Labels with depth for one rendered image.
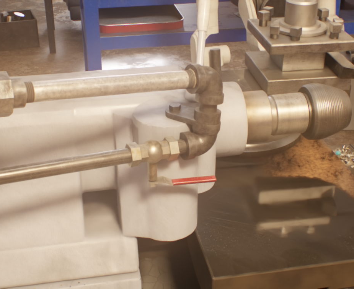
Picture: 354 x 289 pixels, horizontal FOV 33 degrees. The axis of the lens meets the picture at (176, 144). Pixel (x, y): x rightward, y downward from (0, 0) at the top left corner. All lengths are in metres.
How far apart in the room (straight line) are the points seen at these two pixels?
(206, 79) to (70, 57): 3.74
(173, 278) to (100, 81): 0.60
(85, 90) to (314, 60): 0.64
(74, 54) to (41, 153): 3.69
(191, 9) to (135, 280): 2.31
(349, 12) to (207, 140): 2.43
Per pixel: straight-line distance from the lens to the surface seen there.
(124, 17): 2.92
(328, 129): 0.94
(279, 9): 2.07
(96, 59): 2.69
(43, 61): 4.38
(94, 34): 2.65
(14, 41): 4.65
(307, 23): 1.18
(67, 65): 4.27
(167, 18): 2.89
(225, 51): 2.03
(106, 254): 0.84
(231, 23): 2.84
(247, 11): 2.06
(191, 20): 2.87
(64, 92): 0.63
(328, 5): 2.18
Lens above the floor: 1.49
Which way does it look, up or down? 28 degrees down
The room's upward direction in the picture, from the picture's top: straight up
